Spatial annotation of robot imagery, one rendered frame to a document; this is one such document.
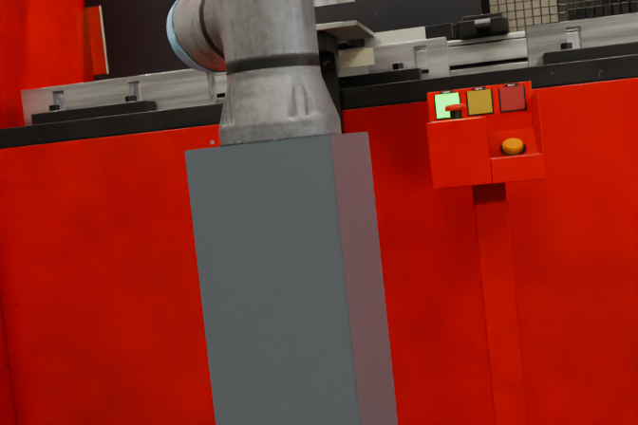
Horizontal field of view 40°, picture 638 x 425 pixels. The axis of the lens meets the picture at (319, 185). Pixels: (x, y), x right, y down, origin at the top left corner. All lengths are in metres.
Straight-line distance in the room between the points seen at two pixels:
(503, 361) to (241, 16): 0.91
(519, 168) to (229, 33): 0.70
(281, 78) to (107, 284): 1.17
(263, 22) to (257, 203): 0.21
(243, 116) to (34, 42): 1.54
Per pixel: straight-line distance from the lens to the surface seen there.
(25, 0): 2.53
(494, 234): 1.66
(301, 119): 1.03
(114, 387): 2.18
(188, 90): 2.14
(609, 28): 2.04
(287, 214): 1.01
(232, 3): 1.07
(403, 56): 2.03
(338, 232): 0.99
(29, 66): 2.49
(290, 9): 1.06
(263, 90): 1.04
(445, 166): 1.60
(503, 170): 1.60
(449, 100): 1.75
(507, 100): 1.75
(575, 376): 1.98
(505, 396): 1.73
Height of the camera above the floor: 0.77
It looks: 3 degrees down
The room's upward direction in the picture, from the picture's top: 6 degrees counter-clockwise
